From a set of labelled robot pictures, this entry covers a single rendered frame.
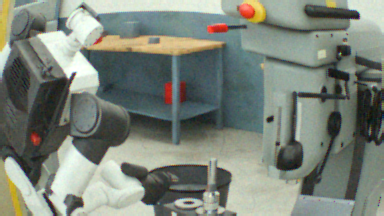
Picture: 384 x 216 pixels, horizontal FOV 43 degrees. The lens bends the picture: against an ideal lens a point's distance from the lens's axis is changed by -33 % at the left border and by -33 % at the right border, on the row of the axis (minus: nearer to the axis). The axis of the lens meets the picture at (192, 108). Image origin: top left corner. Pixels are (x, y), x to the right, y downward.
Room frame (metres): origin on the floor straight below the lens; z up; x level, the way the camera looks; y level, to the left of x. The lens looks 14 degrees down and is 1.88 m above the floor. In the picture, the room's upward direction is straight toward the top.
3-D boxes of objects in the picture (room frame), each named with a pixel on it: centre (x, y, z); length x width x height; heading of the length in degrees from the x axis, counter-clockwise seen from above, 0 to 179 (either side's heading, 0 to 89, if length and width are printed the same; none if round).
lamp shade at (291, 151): (1.36, -0.22, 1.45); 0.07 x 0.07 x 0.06
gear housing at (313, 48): (1.63, -0.31, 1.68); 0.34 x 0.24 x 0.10; 142
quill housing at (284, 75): (1.60, -0.28, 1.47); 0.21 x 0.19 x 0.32; 52
